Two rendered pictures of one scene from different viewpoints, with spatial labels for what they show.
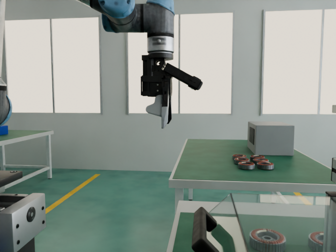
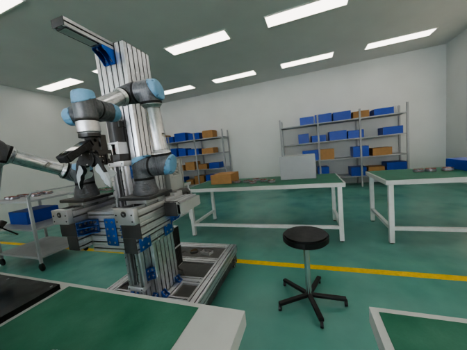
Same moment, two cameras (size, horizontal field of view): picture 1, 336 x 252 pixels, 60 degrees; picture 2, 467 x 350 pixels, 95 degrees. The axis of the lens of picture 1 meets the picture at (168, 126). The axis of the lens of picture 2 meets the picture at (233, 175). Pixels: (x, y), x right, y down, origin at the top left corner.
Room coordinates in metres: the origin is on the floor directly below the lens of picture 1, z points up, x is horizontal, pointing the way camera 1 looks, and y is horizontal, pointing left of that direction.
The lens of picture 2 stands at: (1.50, -0.64, 1.23)
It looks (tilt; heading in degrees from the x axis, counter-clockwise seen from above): 6 degrees down; 103
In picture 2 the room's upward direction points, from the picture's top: 6 degrees counter-clockwise
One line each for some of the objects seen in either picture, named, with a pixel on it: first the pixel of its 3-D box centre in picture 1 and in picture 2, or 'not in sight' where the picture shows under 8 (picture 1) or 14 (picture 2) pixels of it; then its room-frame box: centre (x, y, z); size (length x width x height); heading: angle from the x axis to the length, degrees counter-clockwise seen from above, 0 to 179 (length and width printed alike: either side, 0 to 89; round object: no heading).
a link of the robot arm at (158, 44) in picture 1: (160, 47); (87, 128); (0.82, 0.02, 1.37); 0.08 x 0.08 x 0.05
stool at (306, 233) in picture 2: not in sight; (310, 267); (1.66, 1.01, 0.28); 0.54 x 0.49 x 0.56; 83
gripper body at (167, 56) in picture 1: (158, 76); (94, 150); (0.83, 0.03, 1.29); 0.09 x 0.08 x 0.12; 85
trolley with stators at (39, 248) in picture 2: not in sight; (40, 223); (-1.89, 1.64, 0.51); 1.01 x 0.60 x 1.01; 173
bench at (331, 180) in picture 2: not in sight; (263, 205); (1.17, 2.63, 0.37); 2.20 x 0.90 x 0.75; 173
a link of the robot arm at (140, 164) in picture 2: not in sight; (143, 166); (0.68, 0.51, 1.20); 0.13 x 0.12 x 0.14; 2
